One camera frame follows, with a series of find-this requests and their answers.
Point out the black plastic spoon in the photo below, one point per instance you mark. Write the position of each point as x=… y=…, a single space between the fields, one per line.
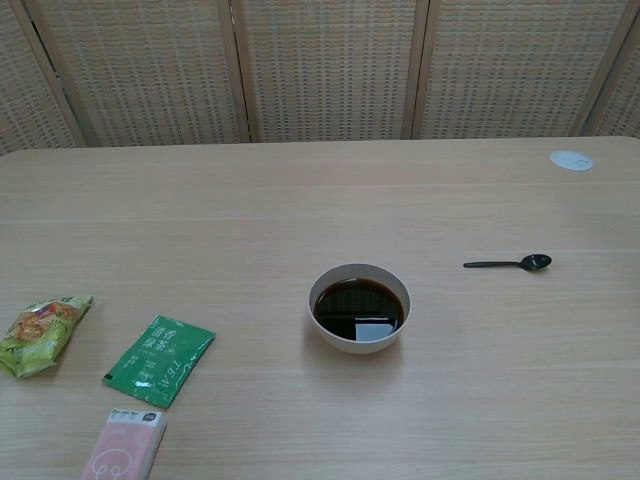
x=537 y=261

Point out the white round bowl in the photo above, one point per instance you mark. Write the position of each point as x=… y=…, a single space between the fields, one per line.
x=360 y=347

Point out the woven bamboo screen panel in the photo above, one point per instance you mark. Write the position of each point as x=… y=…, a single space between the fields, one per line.
x=330 y=70
x=515 y=70
x=625 y=110
x=25 y=100
x=150 y=75

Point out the green tea sachet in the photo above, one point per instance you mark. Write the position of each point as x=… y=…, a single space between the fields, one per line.
x=160 y=360

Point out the white round grommet cap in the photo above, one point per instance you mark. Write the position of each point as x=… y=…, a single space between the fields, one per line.
x=570 y=160

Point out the pink tissue pack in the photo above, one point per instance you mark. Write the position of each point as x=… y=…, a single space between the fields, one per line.
x=125 y=445

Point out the green snack bag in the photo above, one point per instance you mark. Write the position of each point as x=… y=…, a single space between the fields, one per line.
x=40 y=335

